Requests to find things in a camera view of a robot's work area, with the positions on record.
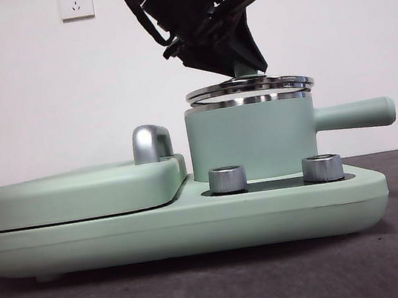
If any glass lid with green knob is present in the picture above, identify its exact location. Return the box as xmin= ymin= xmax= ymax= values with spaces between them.
xmin=181 ymin=52 xmax=317 ymax=110

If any silver control knob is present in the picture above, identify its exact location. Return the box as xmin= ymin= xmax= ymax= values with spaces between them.
xmin=300 ymin=151 xmax=345 ymax=184
xmin=206 ymin=163 xmax=249 ymax=196

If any mint green griddle cover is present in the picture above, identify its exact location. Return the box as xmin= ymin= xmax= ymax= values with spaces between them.
xmin=0 ymin=151 xmax=193 ymax=233

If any mint green cooker base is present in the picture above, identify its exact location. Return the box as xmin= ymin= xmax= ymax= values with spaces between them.
xmin=0 ymin=144 xmax=396 ymax=291

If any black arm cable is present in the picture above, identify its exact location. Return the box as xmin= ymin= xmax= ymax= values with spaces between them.
xmin=130 ymin=0 xmax=171 ymax=50

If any mint green pot with handle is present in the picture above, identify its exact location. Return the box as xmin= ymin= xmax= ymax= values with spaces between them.
xmin=181 ymin=73 xmax=398 ymax=190

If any white wall socket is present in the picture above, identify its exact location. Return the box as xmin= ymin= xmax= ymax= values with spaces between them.
xmin=57 ymin=0 xmax=96 ymax=22

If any silver cover handle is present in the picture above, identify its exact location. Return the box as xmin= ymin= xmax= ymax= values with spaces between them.
xmin=128 ymin=121 xmax=176 ymax=166

